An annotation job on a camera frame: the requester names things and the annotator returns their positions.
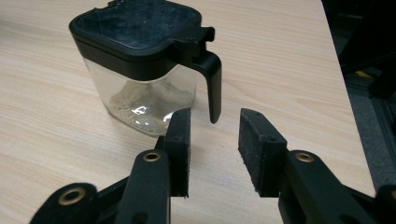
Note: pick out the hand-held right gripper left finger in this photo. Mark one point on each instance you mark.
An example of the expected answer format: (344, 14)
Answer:
(179, 155)

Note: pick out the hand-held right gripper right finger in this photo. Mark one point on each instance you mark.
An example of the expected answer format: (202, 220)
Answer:
(264, 161)

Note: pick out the clear seasoning jar black lid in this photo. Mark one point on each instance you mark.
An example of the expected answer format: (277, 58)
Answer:
(134, 59)

